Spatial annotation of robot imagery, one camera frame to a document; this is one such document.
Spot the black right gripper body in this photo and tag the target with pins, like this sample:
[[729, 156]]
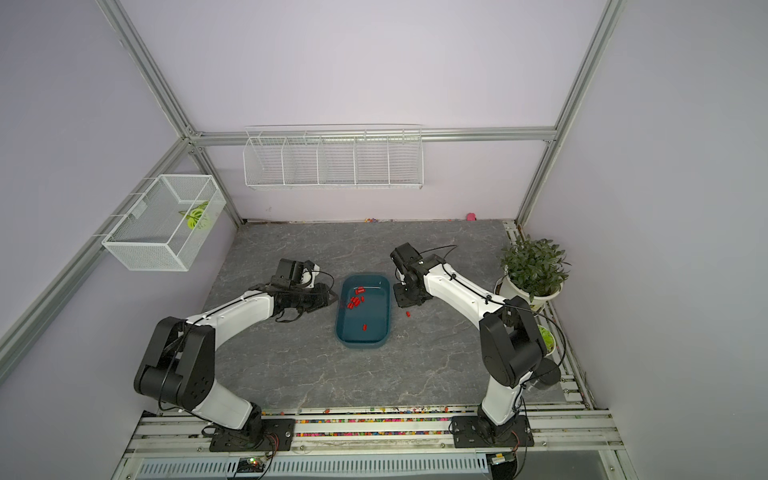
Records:
[[404, 294]]

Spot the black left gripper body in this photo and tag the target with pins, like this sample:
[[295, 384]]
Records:
[[309, 299]]

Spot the teal plastic storage box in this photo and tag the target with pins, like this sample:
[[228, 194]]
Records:
[[375, 312]]

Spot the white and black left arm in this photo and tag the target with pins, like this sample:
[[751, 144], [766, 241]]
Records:
[[179, 364]]

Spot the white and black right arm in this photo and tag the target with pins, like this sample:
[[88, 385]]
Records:
[[512, 342]]

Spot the white plant pot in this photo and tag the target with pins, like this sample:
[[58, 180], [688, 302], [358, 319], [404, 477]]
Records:
[[506, 288]]

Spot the green potted plant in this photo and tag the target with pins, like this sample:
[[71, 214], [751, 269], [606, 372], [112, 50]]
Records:
[[537, 267]]

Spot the green item in basket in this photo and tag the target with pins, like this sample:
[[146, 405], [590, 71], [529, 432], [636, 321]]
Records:
[[197, 217]]

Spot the small green plant pot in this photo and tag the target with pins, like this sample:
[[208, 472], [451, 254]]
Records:
[[549, 339]]

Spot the green circuit board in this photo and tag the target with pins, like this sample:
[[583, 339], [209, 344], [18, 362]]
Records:
[[251, 465]]

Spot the white ventilation grille strip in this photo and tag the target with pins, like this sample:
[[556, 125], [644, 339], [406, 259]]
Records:
[[350, 466]]

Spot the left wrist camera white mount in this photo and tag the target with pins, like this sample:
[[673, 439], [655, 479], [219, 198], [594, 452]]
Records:
[[292, 274]]

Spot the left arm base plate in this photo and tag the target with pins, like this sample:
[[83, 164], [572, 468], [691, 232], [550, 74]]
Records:
[[263, 435]]

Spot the white wire wall shelf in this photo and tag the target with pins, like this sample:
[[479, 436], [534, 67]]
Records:
[[334, 156]]

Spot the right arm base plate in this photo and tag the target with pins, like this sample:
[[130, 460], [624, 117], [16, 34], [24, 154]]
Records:
[[480, 432]]

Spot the white mesh wall basket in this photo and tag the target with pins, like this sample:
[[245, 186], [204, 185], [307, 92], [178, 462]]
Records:
[[152, 235]]

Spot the aluminium rail bed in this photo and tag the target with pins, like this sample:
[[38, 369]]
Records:
[[421, 430]]

